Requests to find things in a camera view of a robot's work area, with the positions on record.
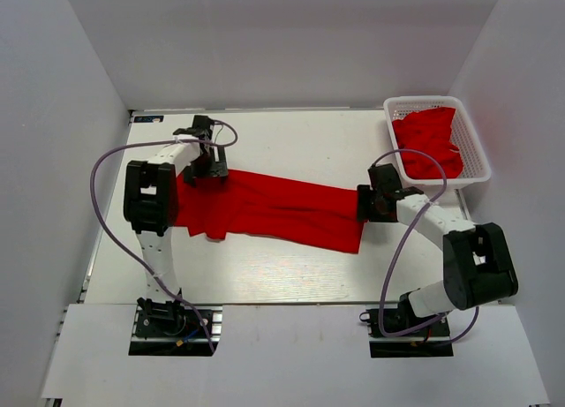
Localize red t shirt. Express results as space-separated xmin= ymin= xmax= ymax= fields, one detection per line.
xmin=175 ymin=170 xmax=364 ymax=254

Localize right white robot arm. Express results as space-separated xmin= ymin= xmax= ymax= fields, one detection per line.
xmin=357 ymin=164 xmax=519 ymax=335

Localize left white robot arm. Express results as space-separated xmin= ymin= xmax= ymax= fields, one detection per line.
xmin=124 ymin=115 xmax=229 ymax=303

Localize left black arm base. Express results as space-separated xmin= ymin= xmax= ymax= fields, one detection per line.
xmin=128 ymin=298 xmax=222 ymax=357

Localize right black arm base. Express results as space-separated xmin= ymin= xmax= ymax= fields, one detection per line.
xmin=359 ymin=307 xmax=455 ymax=359

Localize red t shirts in basket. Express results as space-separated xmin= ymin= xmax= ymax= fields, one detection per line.
xmin=392 ymin=107 xmax=463 ymax=180

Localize blue table label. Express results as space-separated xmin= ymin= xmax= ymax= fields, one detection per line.
xmin=133 ymin=115 xmax=164 ymax=123

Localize white plastic basket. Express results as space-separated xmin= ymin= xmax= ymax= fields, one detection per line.
xmin=383 ymin=95 xmax=492 ymax=190

